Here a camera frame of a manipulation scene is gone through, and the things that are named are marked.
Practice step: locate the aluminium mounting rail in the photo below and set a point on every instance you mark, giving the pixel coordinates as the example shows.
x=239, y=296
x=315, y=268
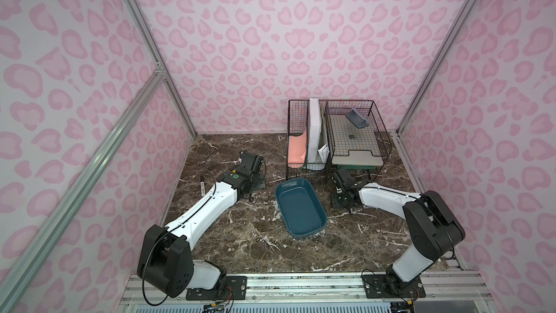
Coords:
x=443, y=291

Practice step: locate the black marker pen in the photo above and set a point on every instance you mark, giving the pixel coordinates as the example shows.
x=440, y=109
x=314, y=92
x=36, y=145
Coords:
x=202, y=186

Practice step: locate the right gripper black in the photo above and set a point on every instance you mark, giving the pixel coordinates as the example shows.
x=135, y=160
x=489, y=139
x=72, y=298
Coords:
x=341, y=178

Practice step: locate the white document binder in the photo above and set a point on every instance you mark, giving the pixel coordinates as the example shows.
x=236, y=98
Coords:
x=313, y=160

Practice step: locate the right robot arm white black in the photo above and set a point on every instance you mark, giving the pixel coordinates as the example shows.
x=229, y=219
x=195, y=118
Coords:
x=433, y=228

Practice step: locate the black wire mesh organizer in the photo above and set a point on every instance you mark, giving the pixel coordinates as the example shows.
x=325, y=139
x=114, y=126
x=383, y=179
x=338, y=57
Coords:
x=327, y=135

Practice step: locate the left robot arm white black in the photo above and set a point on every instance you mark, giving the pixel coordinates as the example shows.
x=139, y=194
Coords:
x=166, y=261

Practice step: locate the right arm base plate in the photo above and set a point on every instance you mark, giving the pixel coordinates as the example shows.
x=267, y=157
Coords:
x=388, y=286

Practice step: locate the pink folder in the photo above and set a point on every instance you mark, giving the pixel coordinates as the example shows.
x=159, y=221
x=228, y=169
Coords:
x=297, y=150

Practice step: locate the teal plastic storage box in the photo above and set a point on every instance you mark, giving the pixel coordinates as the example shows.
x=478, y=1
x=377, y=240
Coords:
x=300, y=207

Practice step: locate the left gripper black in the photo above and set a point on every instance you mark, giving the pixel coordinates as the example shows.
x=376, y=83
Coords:
x=253, y=164

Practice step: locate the grey stapler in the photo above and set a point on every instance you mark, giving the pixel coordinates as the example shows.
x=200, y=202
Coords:
x=357, y=119

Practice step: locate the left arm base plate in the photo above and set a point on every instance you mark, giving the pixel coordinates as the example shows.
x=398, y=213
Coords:
x=231, y=286

